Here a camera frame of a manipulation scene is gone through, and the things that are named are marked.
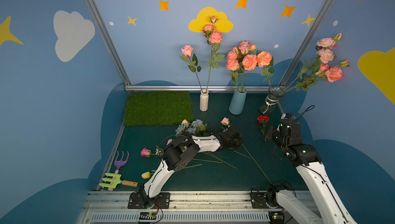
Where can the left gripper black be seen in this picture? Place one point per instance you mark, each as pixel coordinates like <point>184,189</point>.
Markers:
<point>232,137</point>

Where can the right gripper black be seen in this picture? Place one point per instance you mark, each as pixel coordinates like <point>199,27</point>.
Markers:
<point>273,133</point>

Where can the small pink rosebud stem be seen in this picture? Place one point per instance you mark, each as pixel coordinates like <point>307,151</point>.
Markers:
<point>225,123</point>

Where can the red carnation flower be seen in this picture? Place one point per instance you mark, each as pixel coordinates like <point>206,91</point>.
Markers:
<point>263,120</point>

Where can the blue hydrangea bunch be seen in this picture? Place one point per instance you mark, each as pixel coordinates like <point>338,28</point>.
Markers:
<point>198,128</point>

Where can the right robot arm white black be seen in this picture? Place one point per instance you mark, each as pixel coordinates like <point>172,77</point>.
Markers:
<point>309,165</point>

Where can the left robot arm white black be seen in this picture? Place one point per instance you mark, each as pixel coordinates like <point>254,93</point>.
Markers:
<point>164,171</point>

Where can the teal cylindrical vase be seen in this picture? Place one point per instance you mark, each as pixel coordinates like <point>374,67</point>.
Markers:
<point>238,100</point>

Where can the clear glass vase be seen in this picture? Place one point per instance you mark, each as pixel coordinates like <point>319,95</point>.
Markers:
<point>271,100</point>

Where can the white ribbed ceramic vase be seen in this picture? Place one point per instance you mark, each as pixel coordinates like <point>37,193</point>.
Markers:
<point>204,100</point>

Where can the pink flower bunch on table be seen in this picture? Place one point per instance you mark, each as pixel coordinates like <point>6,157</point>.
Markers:
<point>160,151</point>

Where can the magenta rose single stem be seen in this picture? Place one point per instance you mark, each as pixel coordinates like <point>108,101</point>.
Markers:
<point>148,153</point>

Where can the yellow tulip with stem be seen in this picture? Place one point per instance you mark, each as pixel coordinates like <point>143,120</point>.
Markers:
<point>147,175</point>

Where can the green artificial grass mat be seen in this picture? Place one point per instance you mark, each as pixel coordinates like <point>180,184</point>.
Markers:
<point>157,108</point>

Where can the purple toy garden fork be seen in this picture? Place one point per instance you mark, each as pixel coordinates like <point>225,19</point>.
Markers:
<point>121,161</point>

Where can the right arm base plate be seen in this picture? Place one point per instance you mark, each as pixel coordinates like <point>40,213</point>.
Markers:
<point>264,200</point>

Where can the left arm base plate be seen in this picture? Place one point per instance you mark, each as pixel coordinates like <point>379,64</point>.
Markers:
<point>138,200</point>

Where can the aluminium frame back bar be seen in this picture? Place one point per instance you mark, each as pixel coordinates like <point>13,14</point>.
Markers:
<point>190,88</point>

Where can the aluminium rail front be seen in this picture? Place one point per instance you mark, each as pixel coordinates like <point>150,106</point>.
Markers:
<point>187,207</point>

